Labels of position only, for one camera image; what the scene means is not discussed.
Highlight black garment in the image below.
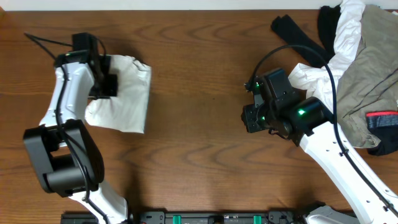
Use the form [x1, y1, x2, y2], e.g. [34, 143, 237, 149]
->
[271, 5, 341, 62]

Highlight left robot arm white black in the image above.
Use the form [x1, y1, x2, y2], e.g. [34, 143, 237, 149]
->
[23, 32, 132, 223]

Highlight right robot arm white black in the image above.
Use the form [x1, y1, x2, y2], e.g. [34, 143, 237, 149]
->
[241, 68, 397, 223]

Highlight khaki grey garment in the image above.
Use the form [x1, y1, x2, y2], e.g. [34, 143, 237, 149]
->
[337, 5, 397, 148]

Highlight white t-shirt with black logo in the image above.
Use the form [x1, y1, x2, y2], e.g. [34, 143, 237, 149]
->
[85, 55, 152, 134]

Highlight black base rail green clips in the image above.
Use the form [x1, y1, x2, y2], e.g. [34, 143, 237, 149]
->
[60, 205, 358, 224]

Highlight navy garment with red band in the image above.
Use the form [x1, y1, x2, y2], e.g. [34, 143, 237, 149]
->
[366, 111, 397, 156]

